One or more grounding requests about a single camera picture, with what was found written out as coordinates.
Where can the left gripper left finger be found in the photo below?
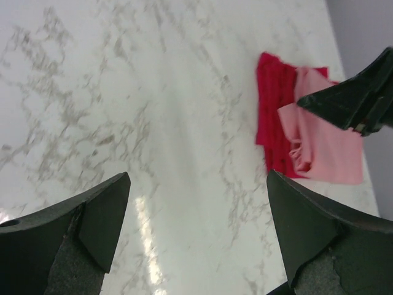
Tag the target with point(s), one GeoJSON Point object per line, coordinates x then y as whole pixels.
{"type": "Point", "coordinates": [66, 248]}

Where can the light pink t-shirt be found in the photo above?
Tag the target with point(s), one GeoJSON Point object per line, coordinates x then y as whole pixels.
{"type": "Point", "coordinates": [319, 150]}

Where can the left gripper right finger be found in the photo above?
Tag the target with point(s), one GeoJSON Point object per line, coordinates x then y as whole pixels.
{"type": "Point", "coordinates": [328, 247]}

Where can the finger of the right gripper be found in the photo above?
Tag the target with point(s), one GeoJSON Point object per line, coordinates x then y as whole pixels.
{"type": "Point", "coordinates": [362, 103]}

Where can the red t-shirt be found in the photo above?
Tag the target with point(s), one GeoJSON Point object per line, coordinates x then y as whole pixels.
{"type": "Point", "coordinates": [276, 81]}

